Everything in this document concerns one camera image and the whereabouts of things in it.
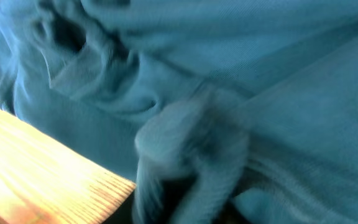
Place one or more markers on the blue polo shirt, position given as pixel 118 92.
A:
pixel 200 103

